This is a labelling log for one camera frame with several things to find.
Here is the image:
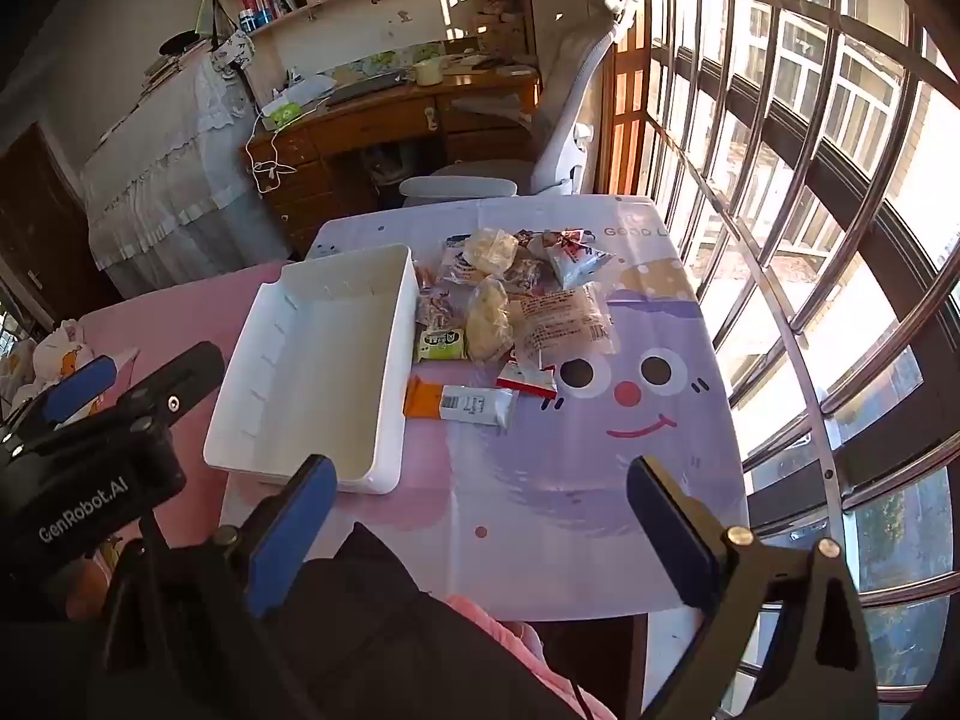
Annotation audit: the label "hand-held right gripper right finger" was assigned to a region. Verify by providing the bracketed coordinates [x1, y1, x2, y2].
[626, 454, 882, 720]

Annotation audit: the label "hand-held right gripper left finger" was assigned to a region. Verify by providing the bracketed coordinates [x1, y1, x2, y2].
[97, 454, 338, 720]

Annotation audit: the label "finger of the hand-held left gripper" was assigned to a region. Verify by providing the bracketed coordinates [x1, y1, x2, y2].
[90, 341, 226, 440]
[0, 356, 121, 451]

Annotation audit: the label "white plastic bin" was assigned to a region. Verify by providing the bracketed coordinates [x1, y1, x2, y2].
[202, 242, 421, 496]

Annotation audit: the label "red and white cookie packet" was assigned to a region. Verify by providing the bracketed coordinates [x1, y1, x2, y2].
[496, 360, 560, 400]

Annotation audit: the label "orange and white snack packet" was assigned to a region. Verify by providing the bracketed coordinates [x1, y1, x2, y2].
[403, 377, 520, 430]

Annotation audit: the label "large clear red-text packet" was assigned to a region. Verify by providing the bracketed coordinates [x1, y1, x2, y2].
[514, 283, 620, 372]

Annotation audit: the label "green label snack packet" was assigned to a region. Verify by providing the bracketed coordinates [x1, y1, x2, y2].
[415, 326, 470, 362]

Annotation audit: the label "clear nut bar packet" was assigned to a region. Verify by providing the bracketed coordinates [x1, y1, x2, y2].
[415, 289, 470, 331]
[506, 255, 556, 293]

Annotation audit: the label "clear packet of pale bread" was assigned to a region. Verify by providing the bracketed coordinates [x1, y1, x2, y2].
[465, 276, 517, 365]

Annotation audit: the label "white red blue snack packet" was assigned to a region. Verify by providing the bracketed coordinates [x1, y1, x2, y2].
[544, 229, 616, 290]

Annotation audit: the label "blueberry cake packet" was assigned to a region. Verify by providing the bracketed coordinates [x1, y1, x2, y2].
[437, 240, 488, 286]

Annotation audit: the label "clear bag of pale cake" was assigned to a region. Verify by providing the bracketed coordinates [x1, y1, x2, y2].
[461, 229, 520, 278]

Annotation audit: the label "floral printed blanket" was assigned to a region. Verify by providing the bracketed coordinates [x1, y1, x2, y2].
[0, 319, 98, 421]

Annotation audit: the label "pink cloth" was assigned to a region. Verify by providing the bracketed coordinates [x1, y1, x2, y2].
[79, 261, 301, 541]

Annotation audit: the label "person's black jacket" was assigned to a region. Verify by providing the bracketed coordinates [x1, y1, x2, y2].
[0, 521, 586, 720]

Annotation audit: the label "dark wooden door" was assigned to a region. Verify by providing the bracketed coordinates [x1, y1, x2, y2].
[0, 124, 121, 316]

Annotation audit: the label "person's pink pants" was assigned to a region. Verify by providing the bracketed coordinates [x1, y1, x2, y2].
[446, 592, 620, 720]

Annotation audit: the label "white lace cover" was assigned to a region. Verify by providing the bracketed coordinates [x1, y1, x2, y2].
[79, 45, 293, 278]

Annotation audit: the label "wooden desk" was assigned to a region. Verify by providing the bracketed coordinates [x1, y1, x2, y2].
[244, 71, 545, 256]

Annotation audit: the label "floral hanging bag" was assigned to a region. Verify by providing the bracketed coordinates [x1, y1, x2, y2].
[210, 30, 256, 76]

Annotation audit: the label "grey laptop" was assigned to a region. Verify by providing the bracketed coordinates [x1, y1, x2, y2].
[322, 75, 413, 104]

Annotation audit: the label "metal window grille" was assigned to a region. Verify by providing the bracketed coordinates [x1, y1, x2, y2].
[645, 0, 960, 713]

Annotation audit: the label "white office chair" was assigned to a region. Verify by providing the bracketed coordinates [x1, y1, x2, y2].
[397, 0, 646, 207]

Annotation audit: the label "white charging cable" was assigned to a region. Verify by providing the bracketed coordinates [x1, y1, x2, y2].
[240, 109, 301, 192]

